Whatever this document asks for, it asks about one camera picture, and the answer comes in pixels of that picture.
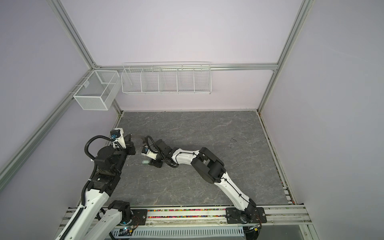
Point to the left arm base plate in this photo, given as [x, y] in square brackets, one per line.
[136, 217]

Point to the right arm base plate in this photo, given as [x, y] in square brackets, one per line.
[255, 216]

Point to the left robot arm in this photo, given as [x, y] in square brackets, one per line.
[109, 155]

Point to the white mesh box basket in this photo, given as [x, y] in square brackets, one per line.
[99, 90]

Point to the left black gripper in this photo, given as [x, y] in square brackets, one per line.
[129, 145]

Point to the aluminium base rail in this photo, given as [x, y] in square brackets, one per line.
[209, 216]

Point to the aluminium frame profiles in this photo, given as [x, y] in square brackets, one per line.
[9, 170]

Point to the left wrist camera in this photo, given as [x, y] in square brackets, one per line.
[117, 135]

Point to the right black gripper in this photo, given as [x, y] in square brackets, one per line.
[155, 163]

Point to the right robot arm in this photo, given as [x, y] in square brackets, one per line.
[209, 167]

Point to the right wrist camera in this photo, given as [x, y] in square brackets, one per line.
[146, 151]

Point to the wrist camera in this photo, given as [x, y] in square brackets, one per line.
[146, 151]
[117, 135]

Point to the long white wire basket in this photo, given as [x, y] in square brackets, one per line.
[167, 78]

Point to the white slotted cable duct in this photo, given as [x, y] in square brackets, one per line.
[178, 233]

